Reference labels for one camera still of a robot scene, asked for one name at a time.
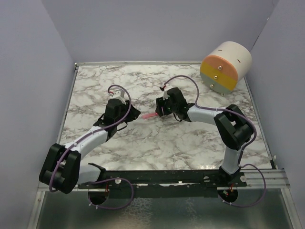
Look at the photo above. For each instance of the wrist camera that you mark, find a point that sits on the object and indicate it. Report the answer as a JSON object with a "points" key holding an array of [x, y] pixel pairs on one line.
{"points": [[119, 93], [165, 89]]}

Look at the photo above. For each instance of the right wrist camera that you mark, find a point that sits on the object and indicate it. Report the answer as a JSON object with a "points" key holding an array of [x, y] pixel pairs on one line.
{"points": [[165, 89]]}

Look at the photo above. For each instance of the cylindrical pastel drawer box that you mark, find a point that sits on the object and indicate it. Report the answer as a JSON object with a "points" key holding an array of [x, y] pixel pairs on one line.
{"points": [[225, 66]]}

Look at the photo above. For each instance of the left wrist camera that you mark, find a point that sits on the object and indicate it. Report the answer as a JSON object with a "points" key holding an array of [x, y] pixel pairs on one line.
{"points": [[119, 93]]}

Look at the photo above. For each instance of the aluminium table frame rail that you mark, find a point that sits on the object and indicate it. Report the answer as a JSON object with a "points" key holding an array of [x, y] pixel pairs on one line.
{"points": [[42, 188]]}

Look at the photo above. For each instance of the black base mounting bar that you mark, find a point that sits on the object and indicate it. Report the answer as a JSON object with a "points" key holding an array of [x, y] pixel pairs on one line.
{"points": [[162, 183]]}

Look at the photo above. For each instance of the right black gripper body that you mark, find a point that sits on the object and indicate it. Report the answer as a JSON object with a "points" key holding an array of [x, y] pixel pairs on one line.
{"points": [[168, 109]]}

